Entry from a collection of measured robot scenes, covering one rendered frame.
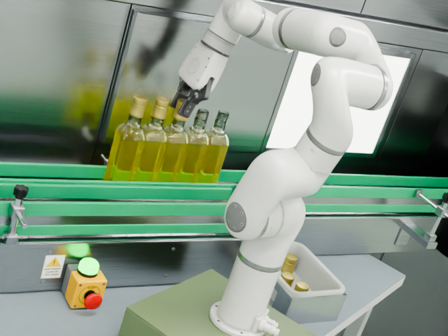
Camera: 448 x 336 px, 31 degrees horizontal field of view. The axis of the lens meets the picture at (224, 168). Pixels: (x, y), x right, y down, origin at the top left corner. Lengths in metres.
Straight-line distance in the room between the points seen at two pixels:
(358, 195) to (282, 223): 0.76
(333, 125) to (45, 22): 0.72
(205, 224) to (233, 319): 0.32
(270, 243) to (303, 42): 0.40
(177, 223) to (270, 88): 0.49
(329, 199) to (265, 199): 0.77
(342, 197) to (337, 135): 0.80
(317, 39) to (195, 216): 0.57
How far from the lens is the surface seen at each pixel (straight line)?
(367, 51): 1.61
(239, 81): 2.11
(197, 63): 1.87
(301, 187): 1.51
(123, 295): 1.89
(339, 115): 1.47
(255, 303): 1.68
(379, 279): 2.35
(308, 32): 1.57
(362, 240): 2.40
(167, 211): 1.86
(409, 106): 2.56
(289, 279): 2.03
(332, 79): 1.47
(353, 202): 2.32
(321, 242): 2.30
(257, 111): 2.18
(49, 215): 1.74
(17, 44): 1.87
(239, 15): 1.76
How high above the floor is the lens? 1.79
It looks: 23 degrees down
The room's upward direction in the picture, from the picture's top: 18 degrees clockwise
